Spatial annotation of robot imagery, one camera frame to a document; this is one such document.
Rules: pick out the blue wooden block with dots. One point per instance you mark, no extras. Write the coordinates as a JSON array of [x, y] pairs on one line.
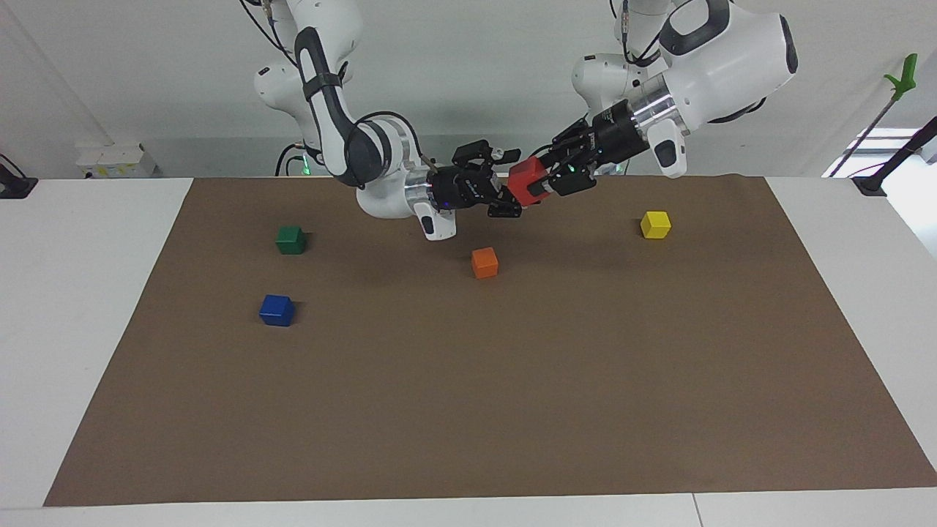
[[277, 311]]

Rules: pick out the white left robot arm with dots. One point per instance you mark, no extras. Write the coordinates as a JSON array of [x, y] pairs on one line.
[[717, 51]]

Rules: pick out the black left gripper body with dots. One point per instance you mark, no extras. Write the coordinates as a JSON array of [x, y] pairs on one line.
[[607, 135]]

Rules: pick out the yellow wooden block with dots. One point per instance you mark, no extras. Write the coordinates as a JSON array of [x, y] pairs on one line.
[[656, 225]]

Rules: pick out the black table clamp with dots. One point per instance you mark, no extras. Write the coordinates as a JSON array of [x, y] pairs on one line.
[[15, 187]]

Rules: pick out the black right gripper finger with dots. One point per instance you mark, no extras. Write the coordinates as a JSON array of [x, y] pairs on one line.
[[479, 154], [505, 207]]

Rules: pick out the white wall socket box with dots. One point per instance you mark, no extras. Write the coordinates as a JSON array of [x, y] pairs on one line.
[[113, 161]]

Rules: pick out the green wooden block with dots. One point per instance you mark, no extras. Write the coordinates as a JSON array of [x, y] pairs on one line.
[[290, 240]]

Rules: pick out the red wooden block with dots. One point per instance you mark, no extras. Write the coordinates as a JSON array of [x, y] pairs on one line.
[[525, 179]]

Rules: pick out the orange wooden block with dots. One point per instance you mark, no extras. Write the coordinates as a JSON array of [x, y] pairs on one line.
[[484, 263]]

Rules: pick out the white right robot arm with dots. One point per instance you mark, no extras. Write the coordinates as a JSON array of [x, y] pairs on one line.
[[322, 110]]

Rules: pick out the green-tipped thin pole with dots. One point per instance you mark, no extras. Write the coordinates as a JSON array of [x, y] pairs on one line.
[[905, 77]]

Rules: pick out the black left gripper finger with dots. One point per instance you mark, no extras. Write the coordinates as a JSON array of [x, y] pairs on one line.
[[562, 148], [567, 183]]

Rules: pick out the black camera stand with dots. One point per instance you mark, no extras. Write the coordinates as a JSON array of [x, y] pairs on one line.
[[871, 183]]

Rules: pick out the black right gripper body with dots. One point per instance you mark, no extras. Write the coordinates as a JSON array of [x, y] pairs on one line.
[[461, 189]]

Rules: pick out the brown table mat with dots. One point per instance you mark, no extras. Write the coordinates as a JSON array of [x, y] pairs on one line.
[[468, 380]]

